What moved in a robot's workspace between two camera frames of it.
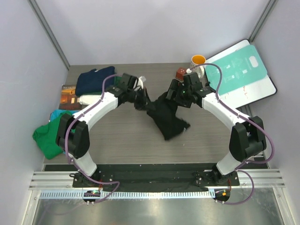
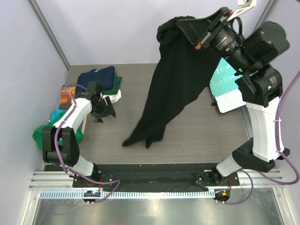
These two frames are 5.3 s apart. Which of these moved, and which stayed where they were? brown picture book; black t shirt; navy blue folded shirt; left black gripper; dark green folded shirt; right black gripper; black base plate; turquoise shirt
Moved: black t shirt; right black gripper; left black gripper
Stayed: turquoise shirt; dark green folded shirt; brown picture book; navy blue folded shirt; black base plate
